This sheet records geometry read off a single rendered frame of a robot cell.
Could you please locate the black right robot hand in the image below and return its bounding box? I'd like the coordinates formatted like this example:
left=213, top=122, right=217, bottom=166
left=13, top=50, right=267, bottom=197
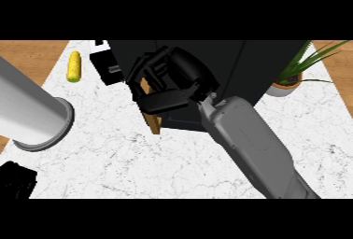
left=124, top=46, right=221, bottom=116

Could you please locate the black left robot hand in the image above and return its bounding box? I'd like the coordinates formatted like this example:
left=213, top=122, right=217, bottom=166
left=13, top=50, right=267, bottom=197
left=0, top=161, right=38, bottom=200

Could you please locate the black box appliance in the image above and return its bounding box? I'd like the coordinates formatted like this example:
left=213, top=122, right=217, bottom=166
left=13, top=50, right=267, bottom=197
left=89, top=48, right=127, bottom=87

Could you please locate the yellow corn cob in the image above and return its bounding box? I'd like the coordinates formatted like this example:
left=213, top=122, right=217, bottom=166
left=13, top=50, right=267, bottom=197
left=66, top=50, right=83, bottom=84

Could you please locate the green potted plant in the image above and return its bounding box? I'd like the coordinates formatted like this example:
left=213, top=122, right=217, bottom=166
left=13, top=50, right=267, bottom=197
left=264, top=39, right=353, bottom=98

